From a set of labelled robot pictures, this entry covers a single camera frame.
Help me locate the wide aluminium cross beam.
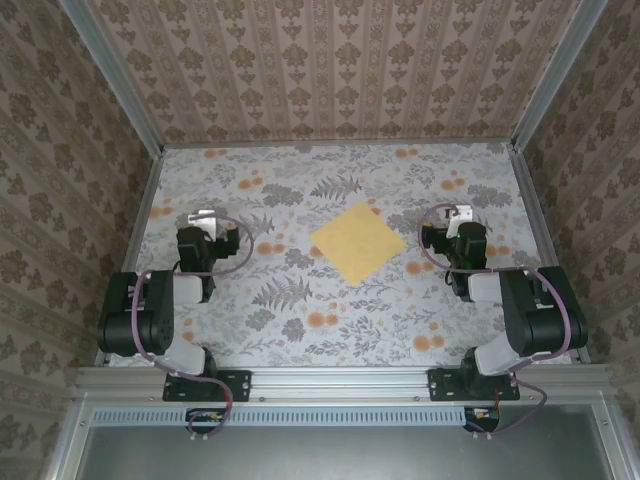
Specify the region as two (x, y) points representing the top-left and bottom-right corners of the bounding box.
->
(73, 363), (615, 404)

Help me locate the floral patterned table mat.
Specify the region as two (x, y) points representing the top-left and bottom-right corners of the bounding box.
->
(107, 142), (575, 370)

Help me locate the thin aluminium cross rail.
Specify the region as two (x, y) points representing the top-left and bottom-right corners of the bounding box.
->
(160, 139), (516, 150)

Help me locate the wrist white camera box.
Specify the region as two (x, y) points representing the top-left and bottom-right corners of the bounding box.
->
(187, 209), (218, 239)
(446, 203), (474, 227)

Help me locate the black electronics box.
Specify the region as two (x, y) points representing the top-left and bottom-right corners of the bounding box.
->
(462, 405), (501, 434)
(185, 407), (227, 435)

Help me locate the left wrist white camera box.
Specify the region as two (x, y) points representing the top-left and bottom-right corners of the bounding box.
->
(187, 209), (218, 239)

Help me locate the yellow paper sheet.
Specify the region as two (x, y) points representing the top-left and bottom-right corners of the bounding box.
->
(308, 200), (407, 288)

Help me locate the aluminium side rail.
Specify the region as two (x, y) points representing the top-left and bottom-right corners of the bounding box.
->
(94, 149), (166, 366)
(509, 144), (591, 364)

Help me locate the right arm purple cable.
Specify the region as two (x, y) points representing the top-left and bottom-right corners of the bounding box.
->
(417, 202), (576, 440)

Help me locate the aluminium lower frame bar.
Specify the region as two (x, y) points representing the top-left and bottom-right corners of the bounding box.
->
(44, 394), (99, 480)
(592, 394), (639, 480)

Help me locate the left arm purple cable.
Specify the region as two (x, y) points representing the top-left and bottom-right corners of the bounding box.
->
(130, 215), (256, 442)

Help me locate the grey metal sheet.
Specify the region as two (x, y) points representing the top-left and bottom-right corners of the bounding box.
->
(74, 403), (621, 480)

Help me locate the grey slotted cable duct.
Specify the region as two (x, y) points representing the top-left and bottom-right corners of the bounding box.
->
(92, 405), (501, 428)

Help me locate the aluminium corner post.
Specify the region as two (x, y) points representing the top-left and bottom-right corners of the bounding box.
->
(57, 0), (166, 156)
(510, 0), (609, 151)

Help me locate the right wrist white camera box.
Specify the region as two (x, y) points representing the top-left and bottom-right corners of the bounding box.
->
(446, 203), (474, 227)

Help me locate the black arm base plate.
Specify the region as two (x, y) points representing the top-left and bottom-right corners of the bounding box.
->
(162, 368), (252, 403)
(428, 367), (521, 403)

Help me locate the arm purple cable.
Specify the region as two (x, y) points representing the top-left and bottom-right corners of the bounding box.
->
(417, 202), (576, 440)
(130, 215), (256, 442)

